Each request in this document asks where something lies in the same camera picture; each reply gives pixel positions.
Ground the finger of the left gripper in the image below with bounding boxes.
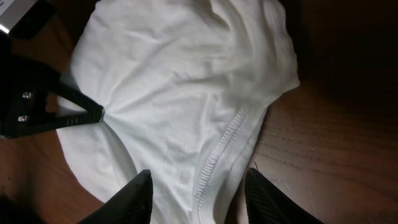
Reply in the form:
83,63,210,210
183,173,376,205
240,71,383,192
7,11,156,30
54,110,104,129
48,82,104,118

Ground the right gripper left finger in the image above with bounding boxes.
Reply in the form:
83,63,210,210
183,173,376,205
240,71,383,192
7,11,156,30
79,169,153,224

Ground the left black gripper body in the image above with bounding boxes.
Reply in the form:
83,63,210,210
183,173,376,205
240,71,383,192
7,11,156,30
1,32,61,139

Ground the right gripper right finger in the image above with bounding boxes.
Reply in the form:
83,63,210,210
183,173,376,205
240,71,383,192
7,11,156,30
244,167,323,224

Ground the white printed t-shirt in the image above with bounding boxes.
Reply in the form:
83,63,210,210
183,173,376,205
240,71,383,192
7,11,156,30
57,0,300,223

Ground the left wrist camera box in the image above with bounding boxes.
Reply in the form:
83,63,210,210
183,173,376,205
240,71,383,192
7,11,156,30
1,0,57,39

